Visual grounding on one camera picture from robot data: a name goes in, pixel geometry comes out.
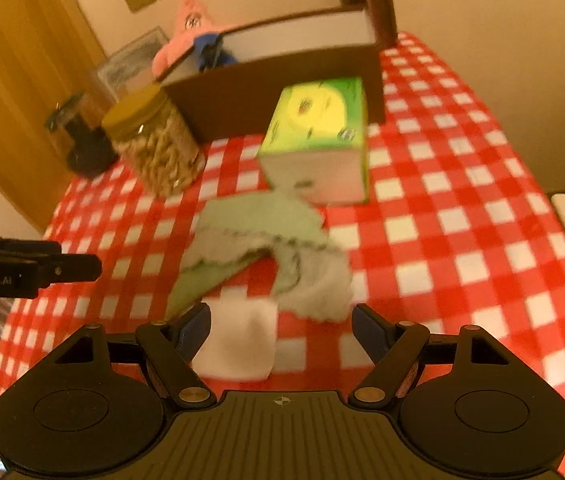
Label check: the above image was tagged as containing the cashew jar gold lid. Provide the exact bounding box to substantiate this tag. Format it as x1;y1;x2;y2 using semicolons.
101;84;205;198

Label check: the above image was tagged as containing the white tissue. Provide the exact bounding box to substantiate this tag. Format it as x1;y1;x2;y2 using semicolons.
192;297;278;382

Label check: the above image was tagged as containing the pink starfish plush toy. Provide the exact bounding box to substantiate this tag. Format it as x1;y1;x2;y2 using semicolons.
152;0;228;78

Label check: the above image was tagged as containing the green tissue box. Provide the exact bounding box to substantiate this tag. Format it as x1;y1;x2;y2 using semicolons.
256;77;369;205

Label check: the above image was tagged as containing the green grey microfibre cloth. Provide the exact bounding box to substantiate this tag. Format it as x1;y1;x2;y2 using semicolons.
166;191;353;323

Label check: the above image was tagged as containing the red white checkered tablecloth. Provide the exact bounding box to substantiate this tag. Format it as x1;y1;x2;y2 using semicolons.
0;30;565;478

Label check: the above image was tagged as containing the grey blue microfibre cloth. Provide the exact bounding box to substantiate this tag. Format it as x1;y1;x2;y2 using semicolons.
194;32;238;73

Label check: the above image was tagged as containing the dark glass jar green lid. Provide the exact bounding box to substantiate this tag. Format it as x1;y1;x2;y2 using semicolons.
45;91;119;179

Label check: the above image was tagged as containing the framed picture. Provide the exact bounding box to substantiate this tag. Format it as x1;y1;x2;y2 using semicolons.
95;27;168;101

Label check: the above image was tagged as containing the brown cardboard box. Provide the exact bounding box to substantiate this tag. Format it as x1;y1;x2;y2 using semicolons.
158;6;385;143

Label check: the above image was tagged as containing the wooden door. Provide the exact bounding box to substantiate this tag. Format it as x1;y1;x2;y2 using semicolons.
0;0;108;231

